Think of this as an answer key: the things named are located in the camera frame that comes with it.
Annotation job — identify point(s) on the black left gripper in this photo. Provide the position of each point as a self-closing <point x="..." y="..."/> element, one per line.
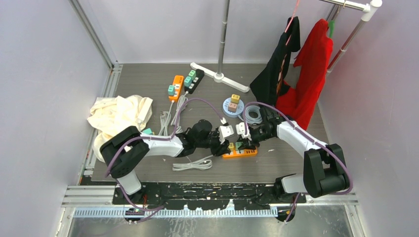
<point x="220" y="148"/>

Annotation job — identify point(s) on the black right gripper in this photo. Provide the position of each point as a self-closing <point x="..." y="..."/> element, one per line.
<point x="254" y="144"/>

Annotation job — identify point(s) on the orange power strip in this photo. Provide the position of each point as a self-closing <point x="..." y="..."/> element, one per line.
<point x="178" y="83"/>
<point x="240" y="154"/>

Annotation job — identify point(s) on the green adapter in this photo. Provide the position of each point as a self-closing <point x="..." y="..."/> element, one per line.
<point x="238" y="145"/>
<point x="192" y="74"/>

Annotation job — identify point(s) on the round blue power socket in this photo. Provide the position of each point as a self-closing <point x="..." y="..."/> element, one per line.
<point x="239" y="111"/>

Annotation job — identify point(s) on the teal plug adapter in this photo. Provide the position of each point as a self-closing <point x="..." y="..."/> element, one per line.
<point x="148" y="131"/>

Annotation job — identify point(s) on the white power strip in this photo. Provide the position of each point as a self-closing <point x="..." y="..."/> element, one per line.
<point x="145" y="110"/>

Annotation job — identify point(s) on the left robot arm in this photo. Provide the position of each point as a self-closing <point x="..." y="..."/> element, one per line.
<point x="124" y="152"/>

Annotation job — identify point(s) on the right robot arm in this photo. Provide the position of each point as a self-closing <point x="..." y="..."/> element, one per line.
<point x="324" y="169"/>

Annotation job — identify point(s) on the black hanging garment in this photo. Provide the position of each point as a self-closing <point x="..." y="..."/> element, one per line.
<point x="270" y="83"/>

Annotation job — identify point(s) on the red hanging garment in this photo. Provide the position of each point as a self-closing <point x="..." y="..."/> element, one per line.
<point x="313" y="59"/>

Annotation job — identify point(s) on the white clothes rack stand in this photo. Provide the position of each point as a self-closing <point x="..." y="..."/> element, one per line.
<point x="218" y="75"/>

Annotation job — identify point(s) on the teal adapter on black strip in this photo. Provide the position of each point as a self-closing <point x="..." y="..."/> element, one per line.
<point x="187" y="81"/>

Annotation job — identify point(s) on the teal adapter on orange strip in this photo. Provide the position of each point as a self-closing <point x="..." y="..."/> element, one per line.
<point x="171" y="90"/>

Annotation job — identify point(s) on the black power strip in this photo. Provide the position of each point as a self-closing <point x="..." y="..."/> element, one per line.
<point x="195" y="82"/>

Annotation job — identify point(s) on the green adapter on black strip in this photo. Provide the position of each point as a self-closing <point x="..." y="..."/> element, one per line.
<point x="192" y="74"/>

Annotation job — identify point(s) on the cream cloth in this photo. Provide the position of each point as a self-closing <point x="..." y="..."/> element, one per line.
<point x="110" y="116"/>

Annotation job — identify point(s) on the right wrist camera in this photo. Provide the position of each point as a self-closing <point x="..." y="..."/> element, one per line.
<point x="243" y="131"/>

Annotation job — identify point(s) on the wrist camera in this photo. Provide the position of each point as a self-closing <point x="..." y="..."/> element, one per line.
<point x="243" y="131"/>
<point x="225" y="132"/>

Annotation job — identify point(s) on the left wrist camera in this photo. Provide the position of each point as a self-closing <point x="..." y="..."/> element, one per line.
<point x="225" y="132"/>

